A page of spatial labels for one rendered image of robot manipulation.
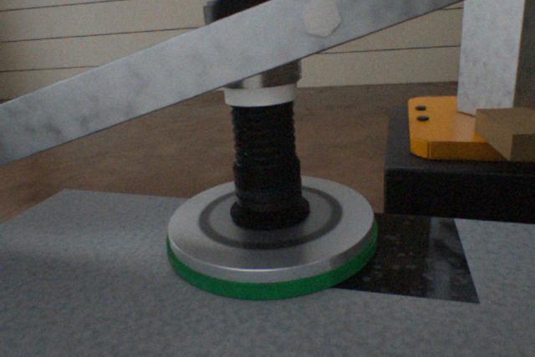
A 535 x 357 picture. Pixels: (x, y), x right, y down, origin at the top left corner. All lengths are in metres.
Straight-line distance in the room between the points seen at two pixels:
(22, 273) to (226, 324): 0.23
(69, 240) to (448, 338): 0.39
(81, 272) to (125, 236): 0.07
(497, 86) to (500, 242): 0.66
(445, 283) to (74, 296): 0.32
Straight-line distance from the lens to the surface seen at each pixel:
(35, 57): 8.33
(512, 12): 1.05
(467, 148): 0.94
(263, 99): 0.37
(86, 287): 0.43
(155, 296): 0.39
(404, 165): 0.90
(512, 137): 0.83
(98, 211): 0.58
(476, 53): 1.13
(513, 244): 0.47
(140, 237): 0.49
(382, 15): 0.34
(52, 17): 8.02
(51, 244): 0.53
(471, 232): 0.48
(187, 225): 0.43
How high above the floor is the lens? 1.05
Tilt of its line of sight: 18 degrees down
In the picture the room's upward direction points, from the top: 4 degrees counter-clockwise
